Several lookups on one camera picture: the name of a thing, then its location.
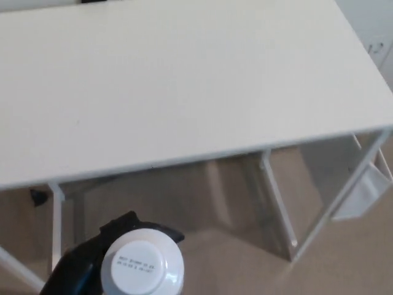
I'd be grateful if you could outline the white metal table frame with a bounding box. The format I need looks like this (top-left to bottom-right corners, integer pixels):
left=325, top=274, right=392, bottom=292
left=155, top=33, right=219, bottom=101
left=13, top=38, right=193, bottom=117
left=0, top=130, right=393, bottom=295

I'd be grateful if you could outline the white plastic bottle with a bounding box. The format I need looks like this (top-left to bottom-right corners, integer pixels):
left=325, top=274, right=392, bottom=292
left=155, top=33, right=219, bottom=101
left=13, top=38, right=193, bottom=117
left=101, top=229, right=185, bottom=295

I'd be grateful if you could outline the small black object on floor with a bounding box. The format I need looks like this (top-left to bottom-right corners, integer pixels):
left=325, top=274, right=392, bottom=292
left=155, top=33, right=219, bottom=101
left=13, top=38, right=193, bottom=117
left=29, top=189, right=50, bottom=208

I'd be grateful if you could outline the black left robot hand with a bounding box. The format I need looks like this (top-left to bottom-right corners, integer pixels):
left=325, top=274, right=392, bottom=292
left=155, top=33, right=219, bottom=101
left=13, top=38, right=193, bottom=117
left=39, top=210, right=185, bottom=295

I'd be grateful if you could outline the white wall outlet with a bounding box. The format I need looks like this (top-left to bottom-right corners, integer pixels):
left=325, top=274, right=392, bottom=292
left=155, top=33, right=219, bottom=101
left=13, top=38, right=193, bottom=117
left=367, top=35, right=386, bottom=56

